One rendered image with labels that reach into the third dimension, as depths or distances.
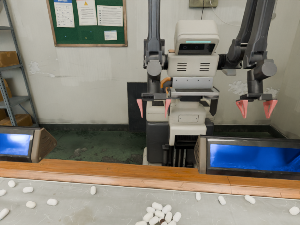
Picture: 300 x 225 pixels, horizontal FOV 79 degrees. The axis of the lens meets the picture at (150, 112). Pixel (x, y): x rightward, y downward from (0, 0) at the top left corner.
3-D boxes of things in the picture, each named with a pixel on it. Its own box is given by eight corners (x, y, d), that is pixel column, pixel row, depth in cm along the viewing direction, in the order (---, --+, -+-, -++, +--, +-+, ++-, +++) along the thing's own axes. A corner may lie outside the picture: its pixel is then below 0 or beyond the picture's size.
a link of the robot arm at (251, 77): (257, 70, 80) (244, 70, 80) (267, 65, 73) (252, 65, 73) (257, 85, 80) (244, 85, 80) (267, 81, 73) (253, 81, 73)
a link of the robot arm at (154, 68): (164, 56, 80) (145, 56, 80) (166, 45, 69) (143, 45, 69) (164, 83, 79) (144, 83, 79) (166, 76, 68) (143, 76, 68)
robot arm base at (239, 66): (239, 55, 103) (218, 55, 103) (247, 47, 95) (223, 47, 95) (241, 68, 101) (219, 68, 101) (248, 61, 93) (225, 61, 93)
